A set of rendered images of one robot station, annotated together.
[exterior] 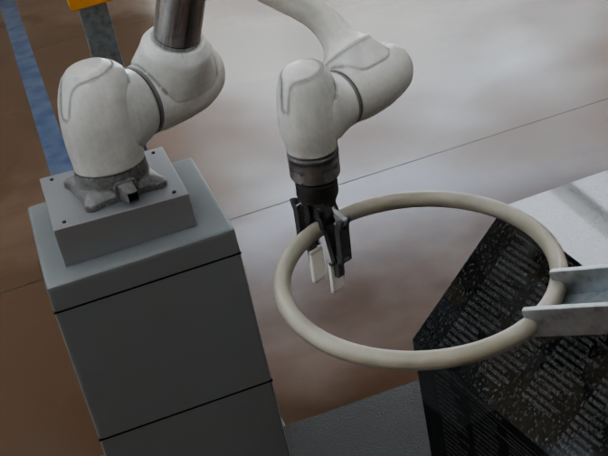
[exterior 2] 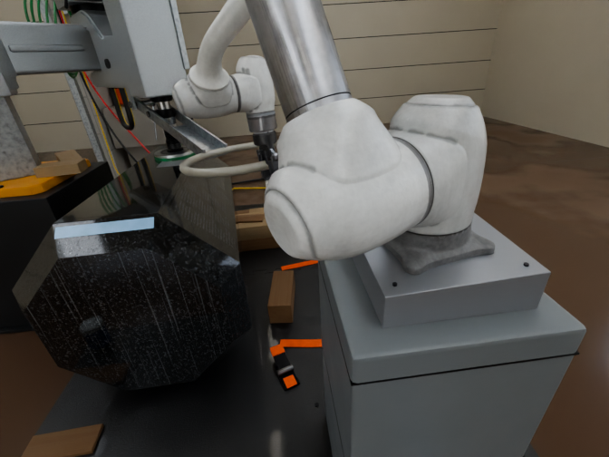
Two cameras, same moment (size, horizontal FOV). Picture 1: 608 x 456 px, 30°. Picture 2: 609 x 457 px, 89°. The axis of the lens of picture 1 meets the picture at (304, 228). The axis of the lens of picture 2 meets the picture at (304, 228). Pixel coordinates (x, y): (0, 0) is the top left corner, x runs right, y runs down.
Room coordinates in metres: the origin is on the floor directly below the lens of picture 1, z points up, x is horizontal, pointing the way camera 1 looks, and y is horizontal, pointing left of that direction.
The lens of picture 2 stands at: (2.77, 0.21, 1.22)
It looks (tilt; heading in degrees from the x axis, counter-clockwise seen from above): 28 degrees down; 188
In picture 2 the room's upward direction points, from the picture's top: 4 degrees counter-clockwise
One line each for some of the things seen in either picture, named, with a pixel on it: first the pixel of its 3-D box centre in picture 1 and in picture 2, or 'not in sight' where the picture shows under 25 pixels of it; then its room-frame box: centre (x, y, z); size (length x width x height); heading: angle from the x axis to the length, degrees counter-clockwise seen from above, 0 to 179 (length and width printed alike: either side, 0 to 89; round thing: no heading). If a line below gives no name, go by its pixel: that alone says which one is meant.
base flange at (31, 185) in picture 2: not in sight; (21, 177); (1.36, -1.47, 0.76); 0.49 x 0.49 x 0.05; 11
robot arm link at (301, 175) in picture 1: (314, 162); (262, 122); (1.77, -0.04, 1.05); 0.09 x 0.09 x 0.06
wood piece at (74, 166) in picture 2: not in sight; (62, 168); (1.37, -1.21, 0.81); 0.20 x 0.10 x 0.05; 109
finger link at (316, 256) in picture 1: (317, 264); not in sight; (1.80, -0.01, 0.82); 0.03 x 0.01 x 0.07; 127
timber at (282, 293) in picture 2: not in sight; (282, 295); (1.45, -0.12, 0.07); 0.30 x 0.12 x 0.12; 5
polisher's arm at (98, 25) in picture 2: not in sight; (124, 57); (0.93, -0.98, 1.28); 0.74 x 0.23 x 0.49; 51
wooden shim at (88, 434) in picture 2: not in sight; (62, 444); (2.24, -0.82, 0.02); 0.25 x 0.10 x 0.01; 105
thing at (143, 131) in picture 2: not in sight; (157, 133); (-1.47, -2.38, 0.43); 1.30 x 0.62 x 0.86; 12
